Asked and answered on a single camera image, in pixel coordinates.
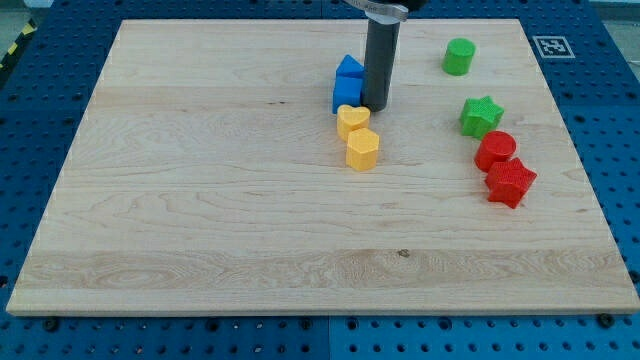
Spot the silver clamp rod mount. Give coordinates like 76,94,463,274
344,0,427,23

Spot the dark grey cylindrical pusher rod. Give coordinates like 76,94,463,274
361,19,400,112

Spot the yellow hexagon block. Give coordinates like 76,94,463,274
346,128,380,171

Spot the blue triangle block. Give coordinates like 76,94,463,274
335,54,364,79

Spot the blue cube block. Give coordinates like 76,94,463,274
332,76,363,114

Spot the green cylinder block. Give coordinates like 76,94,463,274
441,38,476,76

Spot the yellow heart block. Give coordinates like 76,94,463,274
336,104,371,141

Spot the green star block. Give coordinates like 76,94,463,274
459,96,505,140

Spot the red cylinder block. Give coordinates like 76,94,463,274
474,130,517,172

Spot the white fiducial marker tag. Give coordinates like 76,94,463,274
532,35,575,59

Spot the red star block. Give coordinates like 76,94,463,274
485,158,537,209

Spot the light wooden board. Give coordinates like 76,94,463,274
7,19,639,317

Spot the yellow black hazard tape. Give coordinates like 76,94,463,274
1,18,38,72

